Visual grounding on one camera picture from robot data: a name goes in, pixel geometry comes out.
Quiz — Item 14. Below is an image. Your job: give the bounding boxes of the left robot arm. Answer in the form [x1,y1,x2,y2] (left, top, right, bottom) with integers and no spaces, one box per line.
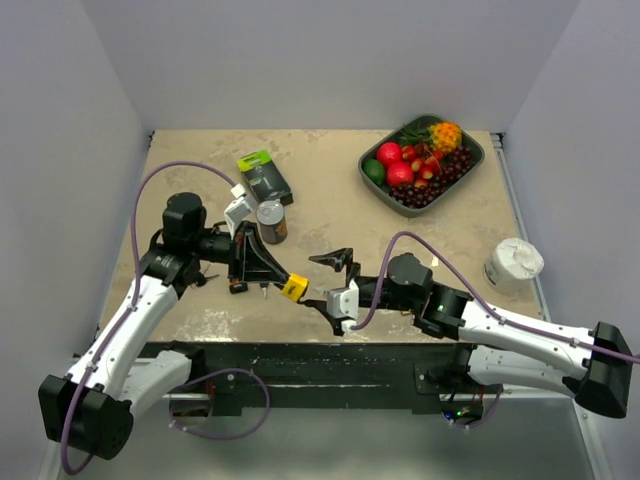
[38,186,306,460]

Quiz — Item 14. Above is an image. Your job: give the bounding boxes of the red apple lower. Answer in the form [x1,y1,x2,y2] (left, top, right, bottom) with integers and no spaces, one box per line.
[386,161,414,188]

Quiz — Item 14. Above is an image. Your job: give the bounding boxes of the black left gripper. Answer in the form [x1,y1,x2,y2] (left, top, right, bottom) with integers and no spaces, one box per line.
[191,220,288,283]

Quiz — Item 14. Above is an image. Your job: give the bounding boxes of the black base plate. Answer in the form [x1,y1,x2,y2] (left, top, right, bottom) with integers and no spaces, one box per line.
[140,341,501,416]

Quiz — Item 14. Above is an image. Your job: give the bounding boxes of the red apple upper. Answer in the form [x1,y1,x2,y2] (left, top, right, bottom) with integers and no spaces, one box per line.
[376,142,403,168]

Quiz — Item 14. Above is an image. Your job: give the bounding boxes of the grey fruit tray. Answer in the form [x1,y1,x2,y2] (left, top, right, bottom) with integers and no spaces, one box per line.
[358,115,485,218]

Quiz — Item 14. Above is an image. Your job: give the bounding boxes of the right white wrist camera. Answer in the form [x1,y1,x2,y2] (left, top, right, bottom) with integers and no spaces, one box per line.
[325,280,359,336]

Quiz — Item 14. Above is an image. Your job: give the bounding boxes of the green lime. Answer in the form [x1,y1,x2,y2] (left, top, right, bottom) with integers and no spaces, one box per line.
[362,159,386,186]

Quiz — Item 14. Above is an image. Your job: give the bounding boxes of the red apple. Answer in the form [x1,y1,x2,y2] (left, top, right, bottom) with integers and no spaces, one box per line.
[386,161,414,188]
[376,142,403,168]

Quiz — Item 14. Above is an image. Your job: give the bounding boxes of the green leafy sprig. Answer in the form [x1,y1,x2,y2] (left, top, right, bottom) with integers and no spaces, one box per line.
[398,123,432,147]

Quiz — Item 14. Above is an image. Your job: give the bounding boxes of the yellow black padlock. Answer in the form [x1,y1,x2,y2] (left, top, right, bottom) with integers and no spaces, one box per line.
[281,273,309,303]

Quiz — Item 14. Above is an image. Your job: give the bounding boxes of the silver pull-tab tin can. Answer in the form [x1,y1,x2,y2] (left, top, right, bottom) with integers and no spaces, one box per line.
[256,200,288,245]

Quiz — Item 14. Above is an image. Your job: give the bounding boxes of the orange black padlock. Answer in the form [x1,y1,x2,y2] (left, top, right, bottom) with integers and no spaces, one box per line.
[228,281,249,294]

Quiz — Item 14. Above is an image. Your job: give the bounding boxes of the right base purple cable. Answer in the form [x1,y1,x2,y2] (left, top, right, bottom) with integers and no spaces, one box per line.
[447,384,504,430]

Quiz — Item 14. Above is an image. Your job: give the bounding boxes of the black-headed key bunch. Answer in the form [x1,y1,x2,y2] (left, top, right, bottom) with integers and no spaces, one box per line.
[194,272,219,287]

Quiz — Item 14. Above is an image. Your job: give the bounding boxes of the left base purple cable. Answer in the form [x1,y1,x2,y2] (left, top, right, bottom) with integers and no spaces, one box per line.
[168,368,272,441]

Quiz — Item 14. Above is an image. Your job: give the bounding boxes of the orange yellow pineapple toy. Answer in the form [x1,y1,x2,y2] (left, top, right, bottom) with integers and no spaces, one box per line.
[428,122,462,155]

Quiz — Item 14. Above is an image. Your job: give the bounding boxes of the white paper roll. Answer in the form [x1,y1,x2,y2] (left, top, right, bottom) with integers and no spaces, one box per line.
[484,238,544,295]

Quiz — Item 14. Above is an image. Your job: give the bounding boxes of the red yellow cherries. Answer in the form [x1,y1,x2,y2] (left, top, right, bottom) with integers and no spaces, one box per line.
[402,143,444,187]

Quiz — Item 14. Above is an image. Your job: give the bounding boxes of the dark red grape bunch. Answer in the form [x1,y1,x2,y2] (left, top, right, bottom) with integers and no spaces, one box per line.
[387,145,477,210]

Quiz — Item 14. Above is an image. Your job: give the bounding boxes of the Gillette razor box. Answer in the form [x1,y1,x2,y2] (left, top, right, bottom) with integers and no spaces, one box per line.
[237,150,294,206]

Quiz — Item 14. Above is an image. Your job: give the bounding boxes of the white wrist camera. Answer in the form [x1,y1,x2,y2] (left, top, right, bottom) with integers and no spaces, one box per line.
[325,280,359,336]
[223,184,257,237]

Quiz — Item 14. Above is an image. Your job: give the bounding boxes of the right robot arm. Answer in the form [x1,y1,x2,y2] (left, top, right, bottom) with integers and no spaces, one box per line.
[305,248,633,419]

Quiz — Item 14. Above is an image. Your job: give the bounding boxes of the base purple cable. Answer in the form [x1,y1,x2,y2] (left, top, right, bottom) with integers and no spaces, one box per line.
[447,384,504,430]
[168,368,272,441]

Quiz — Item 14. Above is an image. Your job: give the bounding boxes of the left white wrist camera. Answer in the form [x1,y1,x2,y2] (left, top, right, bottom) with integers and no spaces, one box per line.
[223,184,257,237]

